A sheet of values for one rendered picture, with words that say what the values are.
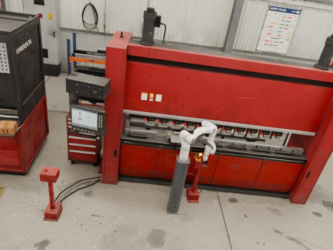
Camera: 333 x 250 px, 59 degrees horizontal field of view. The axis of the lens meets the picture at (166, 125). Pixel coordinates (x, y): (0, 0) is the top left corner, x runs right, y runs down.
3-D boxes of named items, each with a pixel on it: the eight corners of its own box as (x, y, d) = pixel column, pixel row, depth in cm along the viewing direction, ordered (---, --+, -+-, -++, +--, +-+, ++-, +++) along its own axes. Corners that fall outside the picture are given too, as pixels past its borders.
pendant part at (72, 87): (66, 136, 400) (64, 78, 357) (75, 127, 421) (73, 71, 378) (102, 144, 395) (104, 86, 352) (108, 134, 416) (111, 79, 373)
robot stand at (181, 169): (178, 214, 452) (190, 163, 401) (167, 214, 450) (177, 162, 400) (178, 206, 468) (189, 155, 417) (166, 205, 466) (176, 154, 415)
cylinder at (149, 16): (139, 44, 395) (142, 8, 371) (140, 39, 416) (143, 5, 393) (164, 48, 397) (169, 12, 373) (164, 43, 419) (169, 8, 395)
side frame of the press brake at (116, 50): (101, 183, 487) (105, 46, 370) (110, 153, 560) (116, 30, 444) (116, 185, 489) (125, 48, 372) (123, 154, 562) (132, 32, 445)
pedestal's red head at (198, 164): (194, 167, 449) (196, 158, 440) (192, 161, 463) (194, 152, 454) (206, 168, 452) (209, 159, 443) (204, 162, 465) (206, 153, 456)
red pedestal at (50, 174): (42, 220, 410) (37, 174, 368) (49, 207, 431) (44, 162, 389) (57, 221, 411) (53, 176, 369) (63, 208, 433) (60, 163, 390)
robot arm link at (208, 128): (181, 140, 393) (189, 146, 383) (182, 133, 386) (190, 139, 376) (208, 127, 419) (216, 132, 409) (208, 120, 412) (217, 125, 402)
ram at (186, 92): (123, 112, 443) (126, 61, 402) (123, 110, 450) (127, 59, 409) (313, 136, 462) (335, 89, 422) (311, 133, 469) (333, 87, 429)
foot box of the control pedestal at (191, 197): (187, 202, 476) (188, 197, 470) (185, 191, 497) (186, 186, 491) (199, 203, 479) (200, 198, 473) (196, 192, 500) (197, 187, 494)
